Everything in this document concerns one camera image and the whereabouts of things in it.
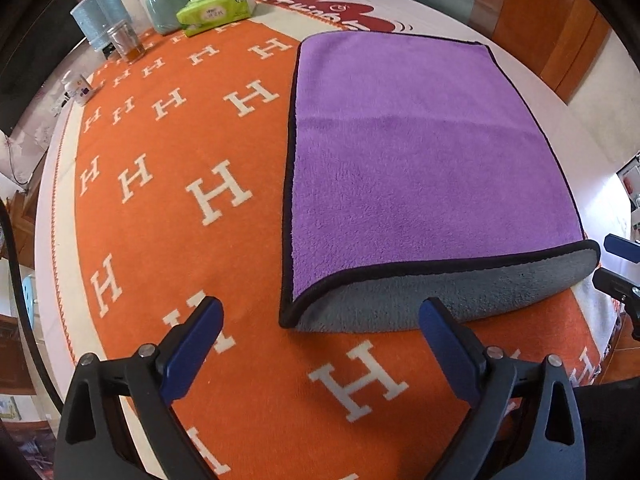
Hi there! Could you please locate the purple and grey towel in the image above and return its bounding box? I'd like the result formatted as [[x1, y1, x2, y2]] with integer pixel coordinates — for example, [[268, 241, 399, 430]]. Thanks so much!
[[279, 32, 600, 333]]

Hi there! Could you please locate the white tablecloth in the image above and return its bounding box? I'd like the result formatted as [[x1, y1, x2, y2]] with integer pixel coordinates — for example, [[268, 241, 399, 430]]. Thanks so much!
[[34, 0, 632, 480]]

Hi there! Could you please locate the orange H-pattern table runner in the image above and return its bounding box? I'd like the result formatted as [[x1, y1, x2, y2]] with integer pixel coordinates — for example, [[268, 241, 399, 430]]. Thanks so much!
[[75, 0, 598, 479]]

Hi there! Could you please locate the wooden sliding door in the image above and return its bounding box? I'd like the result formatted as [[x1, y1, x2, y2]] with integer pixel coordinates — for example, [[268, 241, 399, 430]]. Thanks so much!
[[470, 0, 610, 103]]

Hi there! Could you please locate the small white pill bottle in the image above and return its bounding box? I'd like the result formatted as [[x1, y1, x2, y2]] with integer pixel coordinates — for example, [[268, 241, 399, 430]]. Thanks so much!
[[62, 70, 94, 106]]

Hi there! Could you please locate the glass jar with amber contents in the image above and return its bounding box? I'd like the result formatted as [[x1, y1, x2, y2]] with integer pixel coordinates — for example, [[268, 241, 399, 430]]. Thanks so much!
[[107, 20, 145, 63]]

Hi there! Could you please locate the teal canister with lid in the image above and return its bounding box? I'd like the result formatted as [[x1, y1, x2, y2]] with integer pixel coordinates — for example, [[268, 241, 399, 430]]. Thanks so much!
[[145, 0, 189, 36]]

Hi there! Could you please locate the green tissue pack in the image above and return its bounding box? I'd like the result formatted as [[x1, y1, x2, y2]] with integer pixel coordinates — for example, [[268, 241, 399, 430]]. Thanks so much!
[[176, 0, 256, 37]]

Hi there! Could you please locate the blue table lamp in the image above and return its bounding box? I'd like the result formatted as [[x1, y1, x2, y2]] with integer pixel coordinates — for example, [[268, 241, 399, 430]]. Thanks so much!
[[70, 0, 132, 51]]

